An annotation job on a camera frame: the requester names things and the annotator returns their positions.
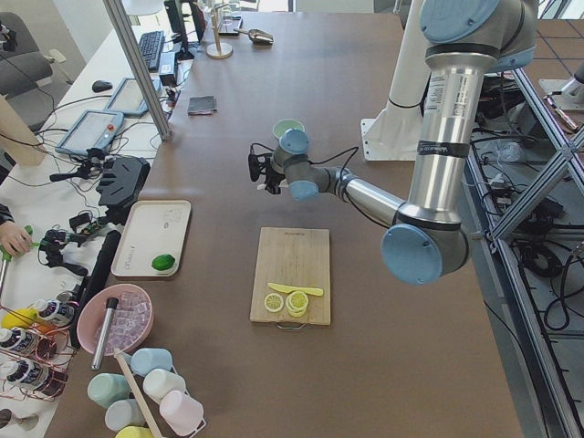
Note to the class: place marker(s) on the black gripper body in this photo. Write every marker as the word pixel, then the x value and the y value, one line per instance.
pixel 272 179

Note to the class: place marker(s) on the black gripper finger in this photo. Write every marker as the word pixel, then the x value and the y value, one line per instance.
pixel 273 189

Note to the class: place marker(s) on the light green bowl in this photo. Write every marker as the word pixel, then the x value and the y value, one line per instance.
pixel 282 126

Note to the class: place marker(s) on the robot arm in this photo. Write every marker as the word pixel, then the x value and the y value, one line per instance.
pixel 447 49

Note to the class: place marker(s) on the pink bowl of ice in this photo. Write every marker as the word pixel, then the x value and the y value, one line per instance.
pixel 132 321

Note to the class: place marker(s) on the person's left hand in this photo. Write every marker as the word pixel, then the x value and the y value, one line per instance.
pixel 14 239

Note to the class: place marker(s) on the bamboo cutting board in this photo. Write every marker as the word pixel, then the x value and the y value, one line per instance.
pixel 295 257

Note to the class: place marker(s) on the grey folded cloth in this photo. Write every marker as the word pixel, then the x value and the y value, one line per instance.
pixel 203 105

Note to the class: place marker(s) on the yellow plastic knife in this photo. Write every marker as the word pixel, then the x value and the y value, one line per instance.
pixel 312 291

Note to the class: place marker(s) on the cream rabbit tray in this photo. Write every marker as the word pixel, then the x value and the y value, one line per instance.
pixel 154 227

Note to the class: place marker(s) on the green lime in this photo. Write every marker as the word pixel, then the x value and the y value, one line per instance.
pixel 163 262

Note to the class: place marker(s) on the wooden mug tree stand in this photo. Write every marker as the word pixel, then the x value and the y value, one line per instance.
pixel 218 49

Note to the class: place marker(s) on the silver metal scoop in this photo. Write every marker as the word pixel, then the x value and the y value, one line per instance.
pixel 257 36

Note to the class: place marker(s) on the blue teach pendant far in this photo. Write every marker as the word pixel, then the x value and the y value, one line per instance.
pixel 127 99

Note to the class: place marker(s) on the blue teach pendant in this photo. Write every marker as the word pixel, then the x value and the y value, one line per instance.
pixel 94 129
pixel 127 99

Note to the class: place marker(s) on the black keyboard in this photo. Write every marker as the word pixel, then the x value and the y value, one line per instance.
pixel 150 45

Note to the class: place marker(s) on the blue teach pendant near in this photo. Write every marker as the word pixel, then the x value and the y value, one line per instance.
pixel 94 129

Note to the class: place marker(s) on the black computer mouse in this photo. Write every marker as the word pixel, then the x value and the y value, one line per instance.
pixel 101 85

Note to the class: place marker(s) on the steel muddler black tip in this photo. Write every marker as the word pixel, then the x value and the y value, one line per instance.
pixel 111 305

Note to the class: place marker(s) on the light blue cup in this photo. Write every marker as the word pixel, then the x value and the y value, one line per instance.
pixel 144 360

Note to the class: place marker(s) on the white cup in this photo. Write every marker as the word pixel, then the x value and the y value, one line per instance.
pixel 159 382

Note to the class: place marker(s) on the pink cup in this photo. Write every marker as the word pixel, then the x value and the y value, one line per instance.
pixel 184 414

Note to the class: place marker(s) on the mint green cup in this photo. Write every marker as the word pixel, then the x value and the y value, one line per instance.
pixel 106 388

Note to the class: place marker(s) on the yellow lemon fruit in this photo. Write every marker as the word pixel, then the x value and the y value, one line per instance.
pixel 23 318

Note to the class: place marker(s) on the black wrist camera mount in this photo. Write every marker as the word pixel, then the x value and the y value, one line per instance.
pixel 257 162

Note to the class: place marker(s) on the lemon slice near handle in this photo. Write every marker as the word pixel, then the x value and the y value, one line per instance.
pixel 273 302

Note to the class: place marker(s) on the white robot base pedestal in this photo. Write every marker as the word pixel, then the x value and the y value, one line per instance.
pixel 394 134

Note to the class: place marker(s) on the aluminium frame post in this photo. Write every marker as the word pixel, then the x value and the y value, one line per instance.
pixel 123 28

